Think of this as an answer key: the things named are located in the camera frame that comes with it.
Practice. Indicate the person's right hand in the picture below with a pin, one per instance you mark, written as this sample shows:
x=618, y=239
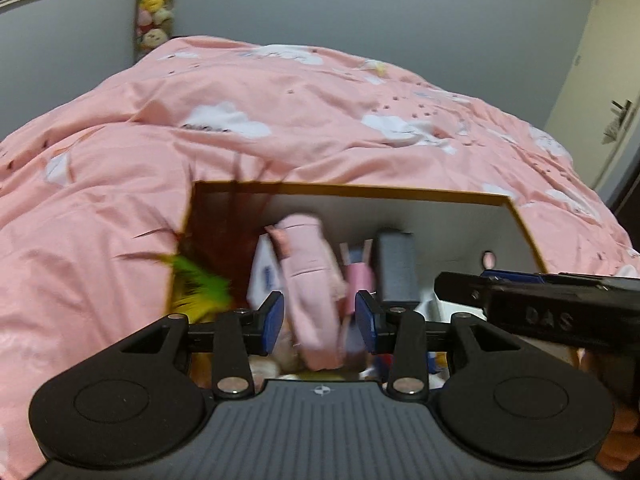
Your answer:
x=620, y=425

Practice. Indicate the small pink hanging pendant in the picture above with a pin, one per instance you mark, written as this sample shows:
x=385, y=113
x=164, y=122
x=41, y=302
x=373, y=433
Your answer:
x=612, y=130

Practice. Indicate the white door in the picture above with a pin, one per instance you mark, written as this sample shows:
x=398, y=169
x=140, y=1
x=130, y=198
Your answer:
x=590, y=85

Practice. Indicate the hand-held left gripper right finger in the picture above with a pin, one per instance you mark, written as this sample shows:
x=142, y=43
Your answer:
x=367, y=322

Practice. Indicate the orange cardboard box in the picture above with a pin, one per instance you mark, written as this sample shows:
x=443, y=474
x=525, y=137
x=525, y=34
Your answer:
x=450, y=230

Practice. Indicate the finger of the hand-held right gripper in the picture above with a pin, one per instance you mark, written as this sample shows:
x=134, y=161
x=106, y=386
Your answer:
x=465, y=287

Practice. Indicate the small pink card holder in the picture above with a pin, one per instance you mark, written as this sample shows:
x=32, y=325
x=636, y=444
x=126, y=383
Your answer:
x=357, y=275

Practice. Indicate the dark red feather toy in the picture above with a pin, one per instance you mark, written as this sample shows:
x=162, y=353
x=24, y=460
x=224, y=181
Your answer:
x=210, y=240

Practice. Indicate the pink printed duvet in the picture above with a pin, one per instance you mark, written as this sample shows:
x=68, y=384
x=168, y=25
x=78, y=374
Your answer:
x=300, y=125

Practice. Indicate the grey rectangular case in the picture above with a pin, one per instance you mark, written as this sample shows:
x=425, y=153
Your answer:
x=395, y=265

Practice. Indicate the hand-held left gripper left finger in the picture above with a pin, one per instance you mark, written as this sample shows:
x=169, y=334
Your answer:
x=272, y=322

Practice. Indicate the white lotion tube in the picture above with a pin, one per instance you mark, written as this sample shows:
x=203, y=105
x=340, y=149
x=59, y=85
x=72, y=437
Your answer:
x=262, y=270

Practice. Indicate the clear tube of plush toys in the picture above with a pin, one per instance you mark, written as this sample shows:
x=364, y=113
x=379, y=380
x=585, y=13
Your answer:
x=152, y=0

